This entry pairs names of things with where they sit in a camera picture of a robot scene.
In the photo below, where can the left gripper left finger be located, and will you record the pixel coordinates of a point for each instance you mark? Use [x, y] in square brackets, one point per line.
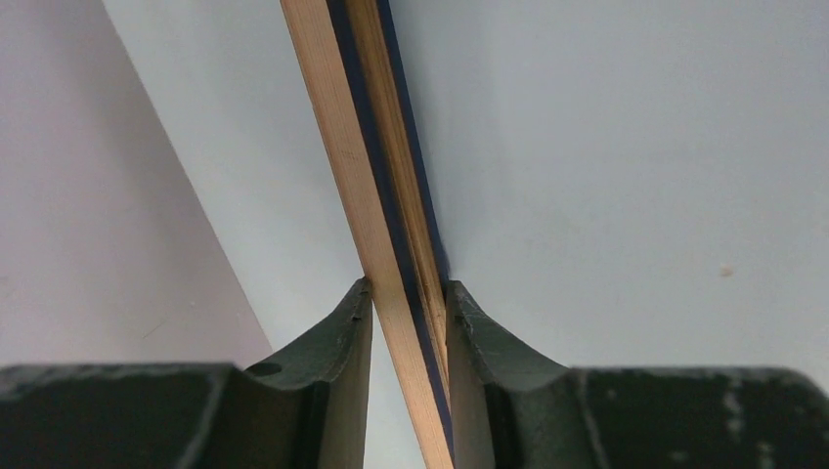
[305, 406]

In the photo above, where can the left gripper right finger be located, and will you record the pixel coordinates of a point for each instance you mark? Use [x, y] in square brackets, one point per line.
[513, 407]

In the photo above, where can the wooden picture frame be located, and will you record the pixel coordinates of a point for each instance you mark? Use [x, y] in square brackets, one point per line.
[349, 59]

